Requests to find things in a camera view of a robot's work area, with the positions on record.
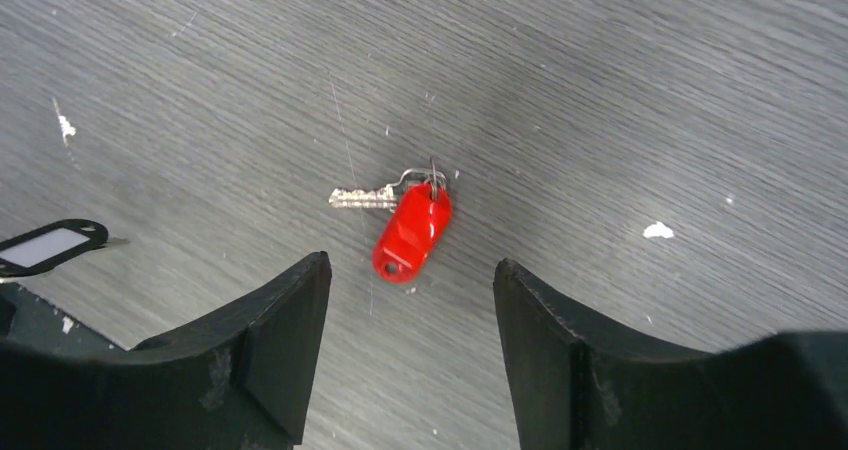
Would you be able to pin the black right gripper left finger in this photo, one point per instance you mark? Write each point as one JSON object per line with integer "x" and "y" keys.
{"x": 239, "y": 377}

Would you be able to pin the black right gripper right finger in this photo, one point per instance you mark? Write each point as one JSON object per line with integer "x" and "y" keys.
{"x": 581, "y": 380}

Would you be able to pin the black key tag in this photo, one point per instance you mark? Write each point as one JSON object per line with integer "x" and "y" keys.
{"x": 41, "y": 250}

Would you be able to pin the red key tag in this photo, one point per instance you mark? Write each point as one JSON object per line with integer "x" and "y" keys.
{"x": 412, "y": 233}

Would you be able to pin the silver key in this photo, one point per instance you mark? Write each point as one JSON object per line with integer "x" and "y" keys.
{"x": 388, "y": 196}

